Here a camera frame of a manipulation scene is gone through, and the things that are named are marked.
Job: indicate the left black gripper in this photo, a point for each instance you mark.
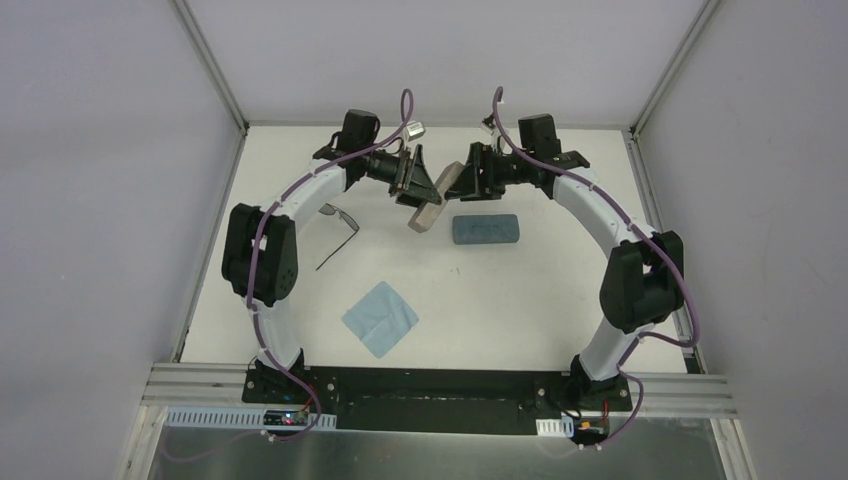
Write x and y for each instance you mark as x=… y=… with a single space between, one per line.
x=403 y=172

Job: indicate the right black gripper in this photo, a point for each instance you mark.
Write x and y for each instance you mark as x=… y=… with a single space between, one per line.
x=472 y=184

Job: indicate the blue-green glasses case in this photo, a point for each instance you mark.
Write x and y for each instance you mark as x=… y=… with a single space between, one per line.
x=485 y=229

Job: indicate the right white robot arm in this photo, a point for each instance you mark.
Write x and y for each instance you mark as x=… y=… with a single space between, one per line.
x=640 y=286

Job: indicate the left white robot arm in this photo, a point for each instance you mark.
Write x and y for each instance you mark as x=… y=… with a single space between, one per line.
x=260 y=258

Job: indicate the lower blue cleaning cloth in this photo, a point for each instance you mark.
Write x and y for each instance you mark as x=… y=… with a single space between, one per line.
x=380 y=319

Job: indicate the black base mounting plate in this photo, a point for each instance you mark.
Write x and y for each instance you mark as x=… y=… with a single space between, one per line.
x=487 y=402

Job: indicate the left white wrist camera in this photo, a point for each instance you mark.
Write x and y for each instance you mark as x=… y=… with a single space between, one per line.
x=413 y=130

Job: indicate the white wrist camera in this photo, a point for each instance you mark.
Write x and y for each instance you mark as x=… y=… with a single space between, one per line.
x=413 y=130
x=488 y=125

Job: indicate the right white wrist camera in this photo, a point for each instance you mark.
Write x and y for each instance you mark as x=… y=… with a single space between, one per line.
x=488 y=125

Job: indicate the left thin-frame sunglasses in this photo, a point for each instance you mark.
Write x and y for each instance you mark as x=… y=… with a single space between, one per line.
x=335 y=229

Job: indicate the right white cable duct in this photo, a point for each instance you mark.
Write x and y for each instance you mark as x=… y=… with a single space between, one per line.
x=562 y=427

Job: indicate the white cable duct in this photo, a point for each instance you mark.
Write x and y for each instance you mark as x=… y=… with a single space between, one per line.
x=274 y=419
x=562 y=427

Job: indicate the aluminium front rail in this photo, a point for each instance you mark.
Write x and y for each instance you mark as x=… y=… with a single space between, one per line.
x=209 y=384

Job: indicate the left white cable duct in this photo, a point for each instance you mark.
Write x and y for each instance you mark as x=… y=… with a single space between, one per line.
x=274 y=419

